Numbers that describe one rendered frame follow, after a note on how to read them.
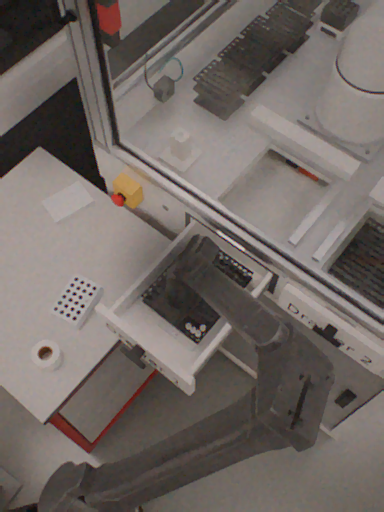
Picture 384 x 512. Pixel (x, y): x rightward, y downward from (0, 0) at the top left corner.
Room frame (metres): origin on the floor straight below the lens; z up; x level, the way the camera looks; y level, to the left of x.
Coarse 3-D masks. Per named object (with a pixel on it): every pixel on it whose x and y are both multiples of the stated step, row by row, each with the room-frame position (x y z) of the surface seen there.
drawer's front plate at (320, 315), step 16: (288, 288) 0.52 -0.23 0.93; (288, 304) 0.51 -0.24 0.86; (304, 304) 0.49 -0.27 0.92; (304, 320) 0.47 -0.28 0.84; (320, 320) 0.45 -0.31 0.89; (336, 320) 0.44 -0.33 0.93; (336, 336) 0.42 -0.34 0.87; (352, 336) 0.41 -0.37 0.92; (352, 352) 0.39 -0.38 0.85; (368, 352) 0.38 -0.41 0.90; (368, 368) 0.36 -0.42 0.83
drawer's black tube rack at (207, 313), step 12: (216, 264) 0.60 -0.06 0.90; (228, 264) 0.60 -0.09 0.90; (240, 264) 0.60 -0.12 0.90; (228, 276) 0.56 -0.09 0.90; (240, 276) 0.58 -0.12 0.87; (156, 288) 0.53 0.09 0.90; (144, 300) 0.51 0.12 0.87; (204, 300) 0.50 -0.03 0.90; (192, 312) 0.48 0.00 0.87; (204, 312) 0.47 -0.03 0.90; (216, 312) 0.48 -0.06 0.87; (192, 324) 0.44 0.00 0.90; (204, 324) 0.44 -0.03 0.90; (204, 336) 0.42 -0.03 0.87
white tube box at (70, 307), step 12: (72, 288) 0.57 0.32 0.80; (84, 288) 0.57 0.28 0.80; (96, 288) 0.58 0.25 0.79; (60, 300) 0.54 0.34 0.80; (72, 300) 0.55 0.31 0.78; (96, 300) 0.55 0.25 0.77; (60, 312) 0.51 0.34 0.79; (72, 312) 0.51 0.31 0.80; (84, 312) 0.51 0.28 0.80; (72, 324) 0.48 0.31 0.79
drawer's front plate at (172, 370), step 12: (96, 312) 0.47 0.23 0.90; (108, 312) 0.46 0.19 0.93; (120, 324) 0.43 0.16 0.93; (132, 336) 0.40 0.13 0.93; (144, 348) 0.37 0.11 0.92; (156, 348) 0.37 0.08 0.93; (156, 360) 0.35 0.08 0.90; (168, 360) 0.34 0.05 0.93; (168, 372) 0.33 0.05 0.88; (180, 372) 0.32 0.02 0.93; (180, 384) 0.31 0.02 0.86; (192, 384) 0.30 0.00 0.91
